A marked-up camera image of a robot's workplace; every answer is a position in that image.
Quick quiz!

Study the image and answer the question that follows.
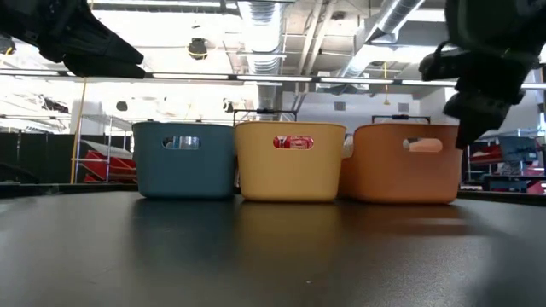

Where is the yellow hanging cable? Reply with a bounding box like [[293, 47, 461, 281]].
[[70, 78, 89, 185]]

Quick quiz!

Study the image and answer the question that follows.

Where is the red storage bin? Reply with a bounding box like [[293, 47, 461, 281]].
[[468, 143, 501, 166], [80, 148, 138, 184]]

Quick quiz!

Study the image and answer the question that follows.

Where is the yellow plastic bin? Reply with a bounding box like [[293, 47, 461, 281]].
[[234, 120, 347, 203]]

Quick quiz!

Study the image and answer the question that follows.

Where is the black partition panel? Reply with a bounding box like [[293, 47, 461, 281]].
[[0, 131, 73, 185]]

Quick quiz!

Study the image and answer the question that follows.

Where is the large black ceiling dome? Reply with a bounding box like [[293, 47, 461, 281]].
[[187, 37, 210, 61]]

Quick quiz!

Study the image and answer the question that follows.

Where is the red cola can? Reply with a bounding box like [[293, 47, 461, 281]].
[[273, 136, 315, 150]]

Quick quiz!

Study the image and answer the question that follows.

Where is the narrow silver spiral duct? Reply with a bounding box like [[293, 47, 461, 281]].
[[238, 0, 285, 125]]

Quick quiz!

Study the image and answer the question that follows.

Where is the blue plastic bin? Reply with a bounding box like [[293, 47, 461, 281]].
[[131, 121, 237, 200]]

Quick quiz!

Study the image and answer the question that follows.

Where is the orange plastic bin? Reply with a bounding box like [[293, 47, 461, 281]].
[[339, 122, 464, 205]]

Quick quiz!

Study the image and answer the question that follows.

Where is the black metal camera frame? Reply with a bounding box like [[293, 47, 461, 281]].
[[232, 108, 299, 125], [371, 113, 432, 125]]

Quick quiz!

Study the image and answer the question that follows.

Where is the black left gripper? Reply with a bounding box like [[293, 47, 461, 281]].
[[0, 0, 146, 78]]

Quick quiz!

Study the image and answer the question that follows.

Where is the wide silver spiral duct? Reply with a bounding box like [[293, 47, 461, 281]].
[[340, 0, 447, 78]]

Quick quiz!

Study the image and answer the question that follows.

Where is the yellow ceiling pendant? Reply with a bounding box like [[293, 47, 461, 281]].
[[380, 61, 392, 107]]

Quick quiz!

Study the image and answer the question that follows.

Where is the metal shelf rack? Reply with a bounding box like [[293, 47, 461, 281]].
[[69, 113, 134, 185]]

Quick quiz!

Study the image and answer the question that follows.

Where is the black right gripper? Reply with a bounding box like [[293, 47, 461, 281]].
[[417, 0, 546, 150]]

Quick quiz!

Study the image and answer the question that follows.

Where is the long linear ceiling light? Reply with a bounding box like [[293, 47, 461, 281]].
[[0, 67, 546, 91]]

